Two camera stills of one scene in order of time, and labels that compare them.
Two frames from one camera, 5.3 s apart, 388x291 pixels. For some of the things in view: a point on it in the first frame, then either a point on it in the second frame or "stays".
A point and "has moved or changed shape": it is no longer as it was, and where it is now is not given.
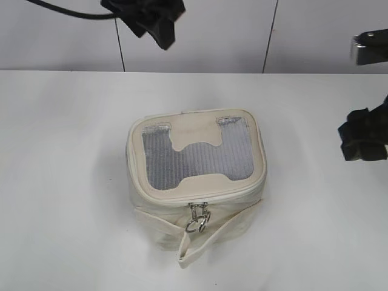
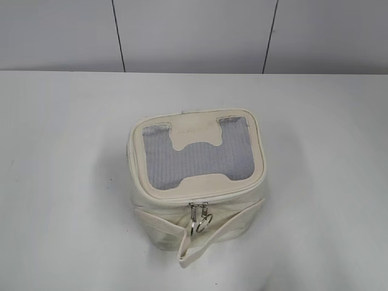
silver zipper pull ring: x=205 y=220 stays
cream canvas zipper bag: x=177 y=158 stays
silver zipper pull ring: x=202 y=224 has moved or changed shape
